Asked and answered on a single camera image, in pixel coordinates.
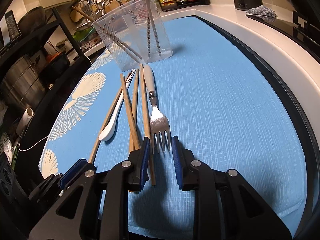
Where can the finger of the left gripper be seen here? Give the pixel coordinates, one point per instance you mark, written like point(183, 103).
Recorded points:
point(71, 173)

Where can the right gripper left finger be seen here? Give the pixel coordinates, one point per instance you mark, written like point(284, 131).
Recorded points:
point(94, 205)

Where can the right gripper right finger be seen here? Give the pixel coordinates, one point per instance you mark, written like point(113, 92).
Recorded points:
point(226, 206)

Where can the wooden chopstick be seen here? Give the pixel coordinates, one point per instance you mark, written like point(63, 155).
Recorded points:
point(105, 122)
point(134, 107)
point(147, 131)
point(132, 53)
point(154, 28)

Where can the white ceramic spoon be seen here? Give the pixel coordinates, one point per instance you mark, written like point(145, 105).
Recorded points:
point(110, 128)

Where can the wooden chopstick crossing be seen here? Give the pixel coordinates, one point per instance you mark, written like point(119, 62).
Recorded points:
point(130, 118)

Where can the black metal shelf rack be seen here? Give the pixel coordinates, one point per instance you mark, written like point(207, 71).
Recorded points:
point(38, 73)

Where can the steel stock pot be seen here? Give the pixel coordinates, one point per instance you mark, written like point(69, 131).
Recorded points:
point(21, 85)

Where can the orange lidded pot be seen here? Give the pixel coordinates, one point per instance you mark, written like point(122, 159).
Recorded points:
point(51, 57)

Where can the blue patterned table mat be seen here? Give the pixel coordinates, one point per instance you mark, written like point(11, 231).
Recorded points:
point(218, 104)

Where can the green plastic basin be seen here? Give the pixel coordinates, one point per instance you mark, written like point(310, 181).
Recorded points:
point(83, 34)

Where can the clear plastic utensil holder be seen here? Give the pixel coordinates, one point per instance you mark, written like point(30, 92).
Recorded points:
point(130, 23)

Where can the microwave oven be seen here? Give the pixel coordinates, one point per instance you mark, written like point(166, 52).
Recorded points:
point(9, 28)

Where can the chrome sink faucet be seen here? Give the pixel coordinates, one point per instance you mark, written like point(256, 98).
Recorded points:
point(109, 5)

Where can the black gas stove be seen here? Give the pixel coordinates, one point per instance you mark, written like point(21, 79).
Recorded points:
point(306, 35)

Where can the blue white dish cloth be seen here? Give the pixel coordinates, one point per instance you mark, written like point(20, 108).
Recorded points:
point(262, 11)

